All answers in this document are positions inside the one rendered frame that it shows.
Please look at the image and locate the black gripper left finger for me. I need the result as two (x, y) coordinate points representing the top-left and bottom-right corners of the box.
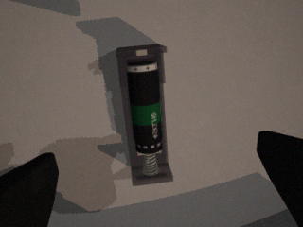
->
(0, 152), (60, 227)

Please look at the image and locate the black and green battery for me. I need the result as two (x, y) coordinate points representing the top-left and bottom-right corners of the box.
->
(126, 61), (163, 155)

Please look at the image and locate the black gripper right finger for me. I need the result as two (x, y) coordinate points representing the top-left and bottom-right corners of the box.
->
(257, 131), (303, 227)

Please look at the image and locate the dark grey battery holder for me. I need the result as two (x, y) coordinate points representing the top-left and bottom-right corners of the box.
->
(116, 44), (173, 186)

